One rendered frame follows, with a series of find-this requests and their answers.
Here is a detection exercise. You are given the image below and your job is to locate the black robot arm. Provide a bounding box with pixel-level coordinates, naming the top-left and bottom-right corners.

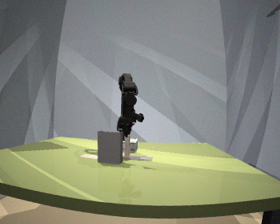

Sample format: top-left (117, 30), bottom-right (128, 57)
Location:
top-left (116, 74), bottom-right (144, 132)

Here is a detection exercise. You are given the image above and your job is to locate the grey open-top bin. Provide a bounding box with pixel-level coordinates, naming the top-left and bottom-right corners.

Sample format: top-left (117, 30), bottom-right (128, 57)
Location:
top-left (98, 130), bottom-right (123, 164)

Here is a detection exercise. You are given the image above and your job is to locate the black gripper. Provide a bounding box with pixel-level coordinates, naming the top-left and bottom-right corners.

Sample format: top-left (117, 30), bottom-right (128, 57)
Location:
top-left (118, 107), bottom-right (136, 137)

